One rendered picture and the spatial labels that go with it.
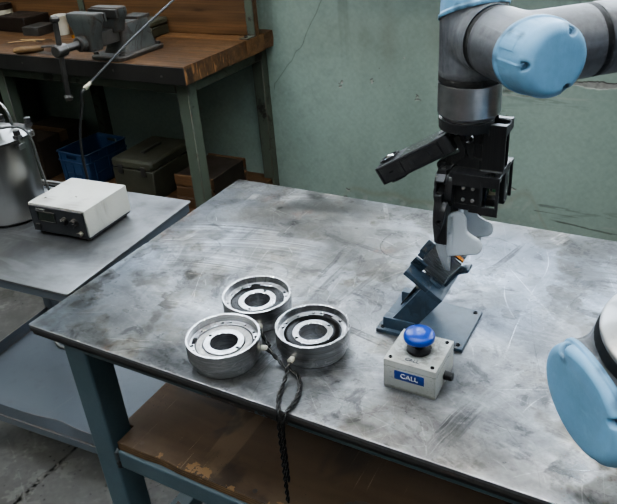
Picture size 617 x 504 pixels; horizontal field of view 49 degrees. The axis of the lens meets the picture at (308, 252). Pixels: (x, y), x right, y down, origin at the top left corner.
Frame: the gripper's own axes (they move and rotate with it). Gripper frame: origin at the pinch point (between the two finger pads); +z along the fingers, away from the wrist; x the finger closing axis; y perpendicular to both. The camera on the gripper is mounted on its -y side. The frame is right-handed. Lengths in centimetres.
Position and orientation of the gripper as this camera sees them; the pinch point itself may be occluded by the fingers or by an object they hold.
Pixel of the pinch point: (446, 254)
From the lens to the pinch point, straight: 94.4
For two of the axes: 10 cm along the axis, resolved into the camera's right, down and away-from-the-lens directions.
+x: 4.7, -4.7, 7.5
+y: 8.8, 1.8, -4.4
